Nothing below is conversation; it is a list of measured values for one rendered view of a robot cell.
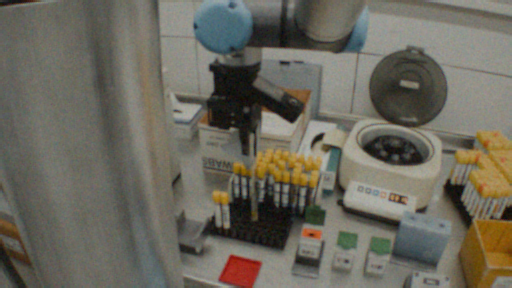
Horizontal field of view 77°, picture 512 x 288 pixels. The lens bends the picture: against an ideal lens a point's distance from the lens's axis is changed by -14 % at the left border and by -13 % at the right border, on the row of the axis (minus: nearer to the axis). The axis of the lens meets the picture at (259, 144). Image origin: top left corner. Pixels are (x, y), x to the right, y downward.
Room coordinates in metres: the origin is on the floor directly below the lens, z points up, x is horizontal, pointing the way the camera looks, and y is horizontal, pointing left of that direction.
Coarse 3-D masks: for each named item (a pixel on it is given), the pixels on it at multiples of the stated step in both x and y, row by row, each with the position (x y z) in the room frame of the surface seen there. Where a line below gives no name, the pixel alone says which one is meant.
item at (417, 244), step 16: (400, 224) 0.50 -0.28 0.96; (416, 224) 0.49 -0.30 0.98; (432, 224) 0.49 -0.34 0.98; (448, 224) 0.48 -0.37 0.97; (400, 240) 0.49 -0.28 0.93; (416, 240) 0.48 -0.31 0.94; (432, 240) 0.47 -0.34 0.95; (448, 240) 0.46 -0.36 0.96; (400, 256) 0.49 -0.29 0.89; (416, 256) 0.48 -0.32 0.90; (432, 256) 0.46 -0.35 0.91; (432, 272) 0.44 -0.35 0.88
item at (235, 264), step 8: (232, 256) 0.50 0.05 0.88; (240, 256) 0.50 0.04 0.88; (232, 264) 0.49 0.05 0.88; (240, 264) 0.49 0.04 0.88; (248, 264) 0.49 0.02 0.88; (256, 264) 0.49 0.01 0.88; (224, 272) 0.46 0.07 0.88; (232, 272) 0.47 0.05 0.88; (240, 272) 0.47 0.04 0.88; (248, 272) 0.47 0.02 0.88; (256, 272) 0.46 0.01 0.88; (224, 280) 0.44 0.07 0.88; (232, 280) 0.44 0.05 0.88; (240, 280) 0.45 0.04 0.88; (248, 280) 0.45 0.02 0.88
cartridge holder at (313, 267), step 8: (296, 256) 0.48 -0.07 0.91; (304, 256) 0.48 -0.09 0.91; (320, 256) 0.48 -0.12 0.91; (296, 264) 0.48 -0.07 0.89; (304, 264) 0.47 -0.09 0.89; (312, 264) 0.47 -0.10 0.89; (320, 264) 0.47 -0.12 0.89; (296, 272) 0.46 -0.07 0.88; (304, 272) 0.46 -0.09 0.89; (312, 272) 0.45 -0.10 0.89
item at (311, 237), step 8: (304, 224) 0.52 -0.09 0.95; (304, 232) 0.50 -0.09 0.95; (312, 232) 0.50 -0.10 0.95; (320, 232) 0.50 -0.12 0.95; (304, 240) 0.49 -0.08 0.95; (312, 240) 0.48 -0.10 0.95; (320, 240) 0.48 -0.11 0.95; (304, 248) 0.48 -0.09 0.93; (312, 248) 0.48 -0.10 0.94; (320, 248) 0.49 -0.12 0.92; (312, 256) 0.48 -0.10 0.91
